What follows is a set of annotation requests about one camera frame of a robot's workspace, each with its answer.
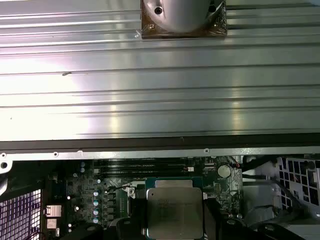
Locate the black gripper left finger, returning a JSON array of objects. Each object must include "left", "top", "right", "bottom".
[{"left": 84, "top": 196, "right": 149, "bottom": 240}]

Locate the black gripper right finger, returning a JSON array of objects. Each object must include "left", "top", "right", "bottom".
[{"left": 201, "top": 197, "right": 280, "bottom": 240}]

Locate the silver square CPU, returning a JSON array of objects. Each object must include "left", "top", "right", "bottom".
[{"left": 144, "top": 177, "right": 205, "bottom": 240}]

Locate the black RAM slot bank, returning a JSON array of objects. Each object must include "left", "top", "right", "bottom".
[{"left": 98, "top": 157, "right": 188, "bottom": 180}]

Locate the green motherboard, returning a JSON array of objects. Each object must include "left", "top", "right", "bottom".
[{"left": 43, "top": 156, "right": 244, "bottom": 240}]

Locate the round silver coin battery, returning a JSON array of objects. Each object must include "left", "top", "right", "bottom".
[{"left": 216, "top": 164, "right": 231, "bottom": 179}]

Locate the black open PC case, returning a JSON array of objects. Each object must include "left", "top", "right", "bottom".
[{"left": 0, "top": 136, "right": 320, "bottom": 240}]

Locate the silver rear port block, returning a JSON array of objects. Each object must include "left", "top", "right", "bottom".
[
  {"left": 46, "top": 217, "right": 59, "bottom": 230},
  {"left": 45, "top": 204, "right": 63, "bottom": 217}
]

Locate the perforated metal disk bay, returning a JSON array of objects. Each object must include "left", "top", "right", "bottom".
[{"left": 276, "top": 155, "right": 320, "bottom": 216}]

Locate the grey metal bracket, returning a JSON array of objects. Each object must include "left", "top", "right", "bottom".
[{"left": 242, "top": 182, "right": 284, "bottom": 226}]

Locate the black looped cable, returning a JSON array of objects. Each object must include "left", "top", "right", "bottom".
[{"left": 231, "top": 155, "right": 282, "bottom": 181}]

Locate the square brown base plate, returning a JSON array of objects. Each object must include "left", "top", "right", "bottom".
[{"left": 140, "top": 0, "right": 228, "bottom": 40}]

